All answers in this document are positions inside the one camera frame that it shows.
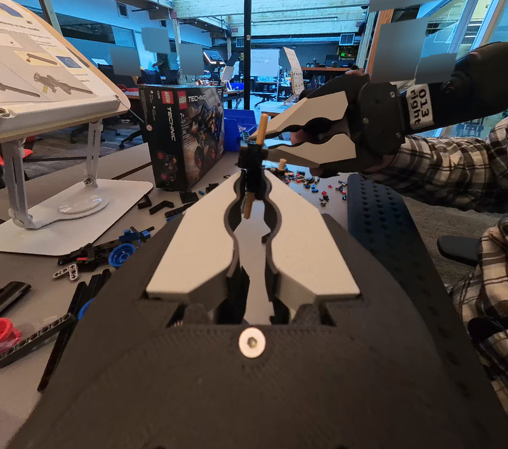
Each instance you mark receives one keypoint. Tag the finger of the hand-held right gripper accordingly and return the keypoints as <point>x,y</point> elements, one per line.
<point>317,107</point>
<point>329,151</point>

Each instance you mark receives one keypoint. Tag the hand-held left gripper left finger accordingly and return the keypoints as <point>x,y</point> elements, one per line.
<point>190,258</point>

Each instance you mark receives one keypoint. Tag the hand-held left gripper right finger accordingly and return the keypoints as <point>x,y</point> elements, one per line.
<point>313,258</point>

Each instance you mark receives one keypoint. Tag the black beam assembly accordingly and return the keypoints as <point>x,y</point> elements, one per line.
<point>252,171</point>

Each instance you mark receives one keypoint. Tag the instruction booklet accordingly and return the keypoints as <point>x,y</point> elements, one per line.
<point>39,71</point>

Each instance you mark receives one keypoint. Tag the person's right hand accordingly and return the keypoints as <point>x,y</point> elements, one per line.
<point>303,136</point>

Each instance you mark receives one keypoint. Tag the pile of small connector pins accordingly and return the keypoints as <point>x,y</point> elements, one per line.
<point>313,181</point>

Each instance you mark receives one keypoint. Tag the blue angled panel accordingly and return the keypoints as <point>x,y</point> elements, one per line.
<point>129,236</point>

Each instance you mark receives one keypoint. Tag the white whiteboard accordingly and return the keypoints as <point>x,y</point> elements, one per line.
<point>264,62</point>

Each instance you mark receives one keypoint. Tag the black perforated panel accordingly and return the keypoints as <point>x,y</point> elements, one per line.
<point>377,210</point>

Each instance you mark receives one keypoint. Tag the blue plastic bin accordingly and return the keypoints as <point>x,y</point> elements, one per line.
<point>236,127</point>

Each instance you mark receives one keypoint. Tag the white booklet stand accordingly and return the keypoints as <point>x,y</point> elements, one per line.
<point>127,195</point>

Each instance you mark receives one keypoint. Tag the black pillar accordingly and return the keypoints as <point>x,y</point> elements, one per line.
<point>247,40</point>

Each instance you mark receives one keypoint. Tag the building set box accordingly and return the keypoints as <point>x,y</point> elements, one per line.
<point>174,147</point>

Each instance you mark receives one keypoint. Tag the light grey L-shaped liftarm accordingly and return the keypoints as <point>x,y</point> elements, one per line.
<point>67,272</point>

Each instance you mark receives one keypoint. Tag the black chair armrest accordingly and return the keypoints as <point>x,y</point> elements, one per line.
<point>458,250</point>

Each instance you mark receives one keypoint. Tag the adjacent grey table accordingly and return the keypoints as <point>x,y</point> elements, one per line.
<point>51,175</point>

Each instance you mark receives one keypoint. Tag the person's plaid shirt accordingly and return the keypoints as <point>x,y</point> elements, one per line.
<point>488,298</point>

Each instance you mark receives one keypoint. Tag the dark grey connector piece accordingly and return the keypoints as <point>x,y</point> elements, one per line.
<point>14,292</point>

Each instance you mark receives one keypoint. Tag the red object under table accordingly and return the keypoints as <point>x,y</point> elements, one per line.
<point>27,153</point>

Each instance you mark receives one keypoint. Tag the red wheel rim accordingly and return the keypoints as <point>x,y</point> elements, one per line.
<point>8,334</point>

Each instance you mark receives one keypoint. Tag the black frame subassembly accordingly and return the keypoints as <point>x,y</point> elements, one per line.
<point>91,254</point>

